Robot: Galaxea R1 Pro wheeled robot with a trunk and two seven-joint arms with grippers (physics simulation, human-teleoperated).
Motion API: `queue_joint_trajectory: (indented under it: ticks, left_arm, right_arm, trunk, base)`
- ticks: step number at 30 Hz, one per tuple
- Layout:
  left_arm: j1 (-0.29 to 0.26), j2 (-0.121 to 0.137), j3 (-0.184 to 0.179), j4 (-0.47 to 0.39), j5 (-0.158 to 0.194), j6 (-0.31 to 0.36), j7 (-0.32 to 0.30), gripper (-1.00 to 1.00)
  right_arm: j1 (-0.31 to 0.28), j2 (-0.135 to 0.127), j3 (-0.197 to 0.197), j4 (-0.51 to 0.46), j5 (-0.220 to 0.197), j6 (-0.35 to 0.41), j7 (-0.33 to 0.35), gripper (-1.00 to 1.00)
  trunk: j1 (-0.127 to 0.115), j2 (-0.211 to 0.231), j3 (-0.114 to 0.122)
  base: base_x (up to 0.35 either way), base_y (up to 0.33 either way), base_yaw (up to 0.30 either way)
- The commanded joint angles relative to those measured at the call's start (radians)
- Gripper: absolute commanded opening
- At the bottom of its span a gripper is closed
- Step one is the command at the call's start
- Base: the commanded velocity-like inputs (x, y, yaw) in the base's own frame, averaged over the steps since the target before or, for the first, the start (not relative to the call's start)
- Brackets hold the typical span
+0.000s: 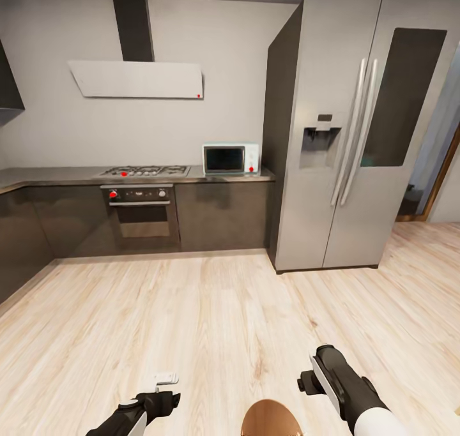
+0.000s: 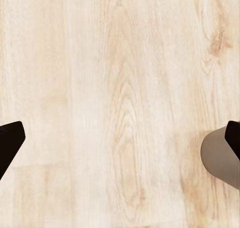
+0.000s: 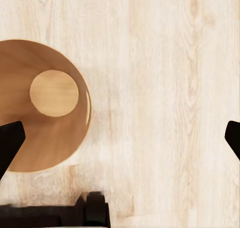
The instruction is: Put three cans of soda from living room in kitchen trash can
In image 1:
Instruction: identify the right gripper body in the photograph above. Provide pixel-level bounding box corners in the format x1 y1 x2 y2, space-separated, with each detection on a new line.
300 370 326 396

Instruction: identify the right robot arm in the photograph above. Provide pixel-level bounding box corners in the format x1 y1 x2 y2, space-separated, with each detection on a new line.
297 345 413 436

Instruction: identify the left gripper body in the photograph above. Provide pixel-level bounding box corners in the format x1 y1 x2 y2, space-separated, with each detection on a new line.
136 391 174 422

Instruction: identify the trash can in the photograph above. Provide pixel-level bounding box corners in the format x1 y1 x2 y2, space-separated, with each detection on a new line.
240 398 303 436

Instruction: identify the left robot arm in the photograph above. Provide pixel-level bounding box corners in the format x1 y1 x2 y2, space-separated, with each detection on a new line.
86 372 181 436

